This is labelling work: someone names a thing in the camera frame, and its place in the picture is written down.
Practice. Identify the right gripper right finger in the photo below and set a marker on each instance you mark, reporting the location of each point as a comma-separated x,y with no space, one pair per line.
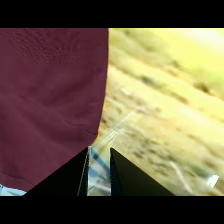
133,181

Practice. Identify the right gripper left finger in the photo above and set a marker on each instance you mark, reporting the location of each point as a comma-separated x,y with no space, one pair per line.
63,181

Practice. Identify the maroon garment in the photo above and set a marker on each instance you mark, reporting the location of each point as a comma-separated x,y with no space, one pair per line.
50,100

